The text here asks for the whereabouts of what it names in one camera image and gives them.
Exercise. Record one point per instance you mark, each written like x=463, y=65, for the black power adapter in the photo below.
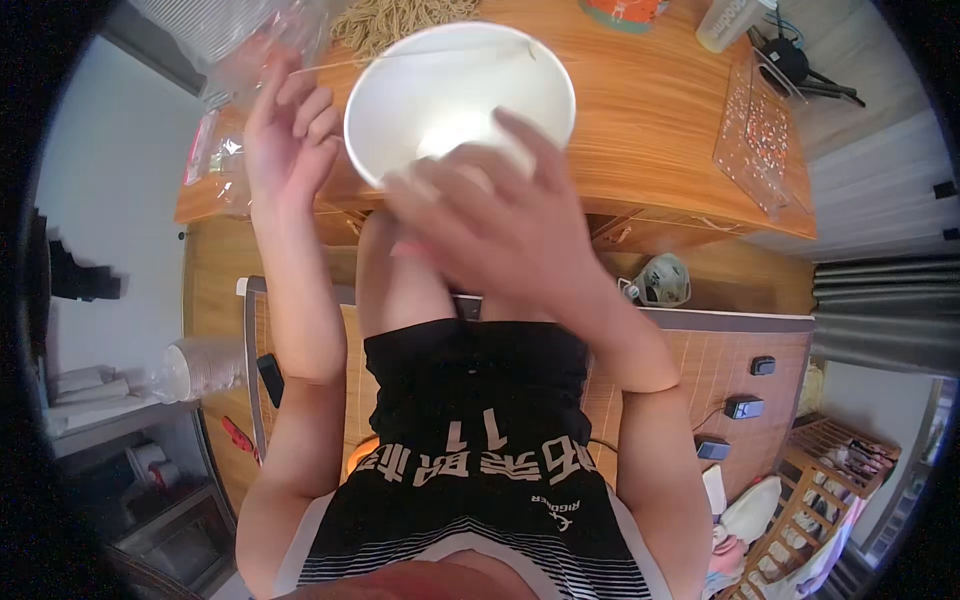
x=744, y=407
x=712, y=448

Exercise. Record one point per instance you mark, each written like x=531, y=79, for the small clear pink-edged packet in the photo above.
x=225, y=161

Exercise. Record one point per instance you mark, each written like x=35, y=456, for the white bowl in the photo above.
x=450, y=82

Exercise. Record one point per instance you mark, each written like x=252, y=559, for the black phone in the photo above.
x=271, y=379

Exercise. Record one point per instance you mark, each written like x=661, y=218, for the black wall-mounted object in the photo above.
x=82, y=277

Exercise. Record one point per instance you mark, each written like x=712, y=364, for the wooden table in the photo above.
x=645, y=112

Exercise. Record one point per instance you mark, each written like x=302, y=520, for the translucent plastic bottle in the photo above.
x=724, y=26

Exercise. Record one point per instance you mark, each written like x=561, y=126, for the grey curtain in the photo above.
x=885, y=315

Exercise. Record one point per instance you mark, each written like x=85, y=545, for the white pillow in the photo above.
x=750, y=506

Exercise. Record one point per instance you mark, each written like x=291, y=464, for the thin beige stick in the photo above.
x=337, y=64

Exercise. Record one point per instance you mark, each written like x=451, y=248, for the grey shelf with items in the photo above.
x=135, y=480

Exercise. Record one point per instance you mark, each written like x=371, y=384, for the person's left fingers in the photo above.
x=274, y=94

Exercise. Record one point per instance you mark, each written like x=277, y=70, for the person's right fingers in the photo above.
x=435, y=187

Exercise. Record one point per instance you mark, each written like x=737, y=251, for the white patterned pouch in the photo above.
x=664, y=281

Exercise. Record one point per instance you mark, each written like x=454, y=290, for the person's right hand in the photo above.
x=510, y=232

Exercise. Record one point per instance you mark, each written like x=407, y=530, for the person's left hand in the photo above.
x=281, y=150

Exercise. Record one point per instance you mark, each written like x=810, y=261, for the person's body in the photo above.
x=480, y=465

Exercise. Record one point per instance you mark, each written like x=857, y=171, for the wooden rack with clothes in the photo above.
x=825, y=495

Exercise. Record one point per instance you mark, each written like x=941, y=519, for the orange patterned cup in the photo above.
x=622, y=13

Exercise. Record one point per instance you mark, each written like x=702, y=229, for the clear plastic bag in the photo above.
x=225, y=37

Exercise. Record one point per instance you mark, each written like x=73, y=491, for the clear box of coloured beads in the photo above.
x=757, y=142

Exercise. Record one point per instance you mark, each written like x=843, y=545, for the stack of clear plastic cups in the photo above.
x=199, y=367

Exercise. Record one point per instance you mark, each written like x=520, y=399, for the small black charger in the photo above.
x=763, y=365

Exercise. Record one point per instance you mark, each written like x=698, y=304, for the heap of beige noodles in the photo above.
x=390, y=19

